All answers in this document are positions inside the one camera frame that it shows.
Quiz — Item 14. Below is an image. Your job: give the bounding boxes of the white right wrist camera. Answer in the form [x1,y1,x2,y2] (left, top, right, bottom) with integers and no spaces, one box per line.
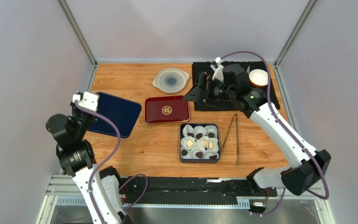
[211,57,224,82]

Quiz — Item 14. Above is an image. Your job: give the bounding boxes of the aluminium frame rail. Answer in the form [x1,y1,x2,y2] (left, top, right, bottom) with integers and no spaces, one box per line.
[44,174,329,209]

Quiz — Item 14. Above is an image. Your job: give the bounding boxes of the stainless steel serving tongs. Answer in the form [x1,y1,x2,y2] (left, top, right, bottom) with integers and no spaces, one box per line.
[220,113,241,166]

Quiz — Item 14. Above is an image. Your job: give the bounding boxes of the oval white chocolate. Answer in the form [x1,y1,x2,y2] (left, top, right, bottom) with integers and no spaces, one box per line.
[208,141,214,149]

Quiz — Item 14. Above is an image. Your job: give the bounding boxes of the translucent round lid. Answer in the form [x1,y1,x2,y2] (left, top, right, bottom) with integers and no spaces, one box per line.
[152,67,190,94]

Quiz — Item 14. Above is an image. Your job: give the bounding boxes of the dark blue box lid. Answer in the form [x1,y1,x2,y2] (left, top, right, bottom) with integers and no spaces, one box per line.
[88,92,142,139]

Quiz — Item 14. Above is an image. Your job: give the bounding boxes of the white paper cup one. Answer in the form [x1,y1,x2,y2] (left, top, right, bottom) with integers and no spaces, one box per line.
[182,125,194,137]

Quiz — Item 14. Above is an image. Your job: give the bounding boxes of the red chocolate tray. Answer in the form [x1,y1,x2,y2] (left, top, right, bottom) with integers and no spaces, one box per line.
[144,95,191,124]

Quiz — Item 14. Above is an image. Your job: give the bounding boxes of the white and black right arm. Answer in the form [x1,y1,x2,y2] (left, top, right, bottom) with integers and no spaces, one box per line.
[183,64,331,196]

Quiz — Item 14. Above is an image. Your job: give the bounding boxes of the white and orange bowl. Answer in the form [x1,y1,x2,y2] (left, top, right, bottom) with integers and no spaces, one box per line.
[249,69,269,87]

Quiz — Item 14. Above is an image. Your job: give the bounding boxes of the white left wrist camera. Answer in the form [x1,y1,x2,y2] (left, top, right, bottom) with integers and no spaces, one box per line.
[72,91,100,112]

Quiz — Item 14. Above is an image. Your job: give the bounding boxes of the white paper cup three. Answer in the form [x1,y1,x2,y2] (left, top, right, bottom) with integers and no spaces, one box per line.
[205,125,218,138]

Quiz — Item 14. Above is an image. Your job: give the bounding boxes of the white paper cup five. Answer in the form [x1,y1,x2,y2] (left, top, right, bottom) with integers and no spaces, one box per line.
[194,136,209,148]

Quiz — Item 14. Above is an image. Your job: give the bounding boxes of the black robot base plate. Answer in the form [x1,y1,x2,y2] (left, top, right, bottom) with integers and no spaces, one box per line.
[117,176,278,206]

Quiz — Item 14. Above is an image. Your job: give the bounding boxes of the white paper cup four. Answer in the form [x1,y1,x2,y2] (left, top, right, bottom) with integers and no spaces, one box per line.
[180,137,195,150]

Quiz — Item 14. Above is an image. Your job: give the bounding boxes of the white paper cup six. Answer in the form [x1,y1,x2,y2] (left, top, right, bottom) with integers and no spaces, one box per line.
[180,147,193,160]

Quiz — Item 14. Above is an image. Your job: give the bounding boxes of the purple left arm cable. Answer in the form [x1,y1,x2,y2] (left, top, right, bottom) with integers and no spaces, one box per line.
[73,101,149,224]

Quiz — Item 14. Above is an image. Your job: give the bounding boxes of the white cube chocolate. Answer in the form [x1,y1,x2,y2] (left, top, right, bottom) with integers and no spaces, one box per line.
[186,140,193,147]

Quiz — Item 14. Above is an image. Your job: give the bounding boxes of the white paper cup two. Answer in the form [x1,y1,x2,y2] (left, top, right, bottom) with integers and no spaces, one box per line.
[194,126,207,140]

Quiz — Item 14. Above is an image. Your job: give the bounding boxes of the dark blue chocolate box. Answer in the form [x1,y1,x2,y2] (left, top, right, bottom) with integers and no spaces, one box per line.
[179,123,221,164]

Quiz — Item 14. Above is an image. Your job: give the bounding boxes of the black placemat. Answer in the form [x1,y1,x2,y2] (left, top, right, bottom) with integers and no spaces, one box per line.
[192,61,282,112]

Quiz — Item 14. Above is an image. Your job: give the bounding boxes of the white paper cup seven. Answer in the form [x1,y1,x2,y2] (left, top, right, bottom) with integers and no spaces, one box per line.
[191,147,206,159]

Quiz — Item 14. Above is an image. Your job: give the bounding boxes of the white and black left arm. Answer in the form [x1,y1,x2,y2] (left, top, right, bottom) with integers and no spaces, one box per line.
[46,99,133,224]

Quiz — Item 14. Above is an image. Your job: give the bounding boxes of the white paper cup eight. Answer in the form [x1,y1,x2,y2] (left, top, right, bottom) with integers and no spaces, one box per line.
[207,138,219,153]

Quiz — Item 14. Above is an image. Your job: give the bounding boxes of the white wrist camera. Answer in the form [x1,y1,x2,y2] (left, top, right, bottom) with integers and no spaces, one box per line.
[211,57,224,82]
[72,91,100,112]

